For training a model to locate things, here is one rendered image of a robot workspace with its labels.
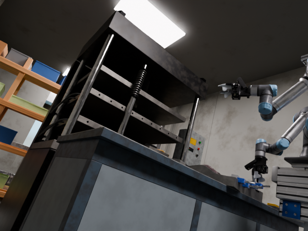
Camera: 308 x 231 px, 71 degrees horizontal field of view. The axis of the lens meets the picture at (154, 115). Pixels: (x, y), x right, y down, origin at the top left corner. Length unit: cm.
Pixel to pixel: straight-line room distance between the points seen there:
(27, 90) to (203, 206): 705
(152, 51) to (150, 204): 150
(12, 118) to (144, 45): 602
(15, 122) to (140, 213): 680
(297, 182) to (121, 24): 174
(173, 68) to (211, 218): 146
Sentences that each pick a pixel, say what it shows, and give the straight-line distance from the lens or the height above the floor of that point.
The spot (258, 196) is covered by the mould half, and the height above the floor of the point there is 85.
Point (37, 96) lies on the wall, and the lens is 782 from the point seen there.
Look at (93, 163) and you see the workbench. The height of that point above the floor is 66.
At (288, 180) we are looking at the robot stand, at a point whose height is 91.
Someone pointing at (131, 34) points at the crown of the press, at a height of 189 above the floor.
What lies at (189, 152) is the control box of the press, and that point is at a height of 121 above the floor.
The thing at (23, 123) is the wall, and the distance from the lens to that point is 763.
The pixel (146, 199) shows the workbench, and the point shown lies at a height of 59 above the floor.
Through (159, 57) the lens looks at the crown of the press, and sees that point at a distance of 221.
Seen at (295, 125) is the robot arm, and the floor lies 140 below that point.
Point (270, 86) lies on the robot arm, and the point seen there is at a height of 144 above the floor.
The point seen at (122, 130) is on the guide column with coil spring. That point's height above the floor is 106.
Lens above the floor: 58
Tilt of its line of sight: 21 degrees up
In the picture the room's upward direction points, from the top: 18 degrees clockwise
